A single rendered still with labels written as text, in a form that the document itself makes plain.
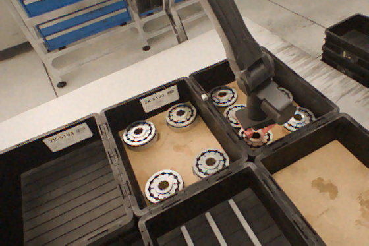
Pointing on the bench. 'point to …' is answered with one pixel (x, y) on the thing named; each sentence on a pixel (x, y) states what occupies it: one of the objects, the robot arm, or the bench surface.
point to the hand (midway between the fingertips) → (255, 134)
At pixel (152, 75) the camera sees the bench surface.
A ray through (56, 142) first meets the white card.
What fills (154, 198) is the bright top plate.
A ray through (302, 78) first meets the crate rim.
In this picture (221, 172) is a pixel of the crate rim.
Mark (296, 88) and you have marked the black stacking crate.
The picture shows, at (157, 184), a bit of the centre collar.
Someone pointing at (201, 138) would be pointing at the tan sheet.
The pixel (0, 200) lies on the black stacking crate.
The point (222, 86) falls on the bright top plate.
